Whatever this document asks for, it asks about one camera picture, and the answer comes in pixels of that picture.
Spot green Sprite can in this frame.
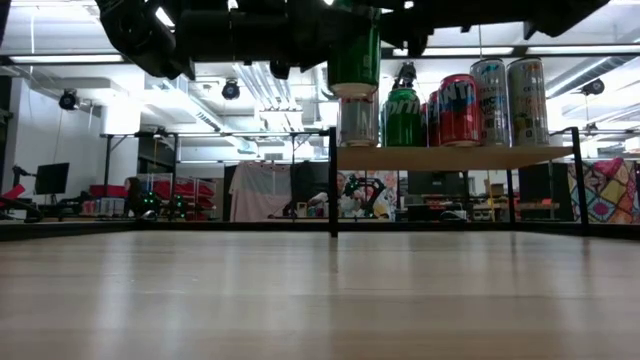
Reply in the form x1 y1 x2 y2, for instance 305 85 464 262
381 87 424 148
327 12 382 100

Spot silver Diet Coke can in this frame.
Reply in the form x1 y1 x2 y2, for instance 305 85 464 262
339 93 380 148

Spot white Celsius can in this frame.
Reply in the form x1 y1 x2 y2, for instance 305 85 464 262
506 56 551 148
469 58 511 148

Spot black overhead crossbar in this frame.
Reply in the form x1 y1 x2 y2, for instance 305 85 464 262
0 44 640 65

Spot white hanging T-shirt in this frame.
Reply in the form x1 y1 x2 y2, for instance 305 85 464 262
228 160 294 224

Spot person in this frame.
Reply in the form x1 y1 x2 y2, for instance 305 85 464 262
308 172 359 219
124 176 146 219

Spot red storage bin rack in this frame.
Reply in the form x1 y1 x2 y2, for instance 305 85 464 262
137 173 219 221

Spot background robot with green lights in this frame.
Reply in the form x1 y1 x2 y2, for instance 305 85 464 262
137 191 189 221

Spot colourful patchwork quilt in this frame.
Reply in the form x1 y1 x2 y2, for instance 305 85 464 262
567 157 640 225

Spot black computer monitor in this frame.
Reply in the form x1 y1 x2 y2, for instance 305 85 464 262
34 162 71 196

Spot black ceiling camera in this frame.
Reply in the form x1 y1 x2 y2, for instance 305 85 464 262
581 78 606 97
58 89 80 112
221 79 242 101

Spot wooden shelf with black frame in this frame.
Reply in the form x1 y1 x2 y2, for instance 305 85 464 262
327 126 590 239

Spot black metal table frame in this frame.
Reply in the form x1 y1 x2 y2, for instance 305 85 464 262
0 218 640 241

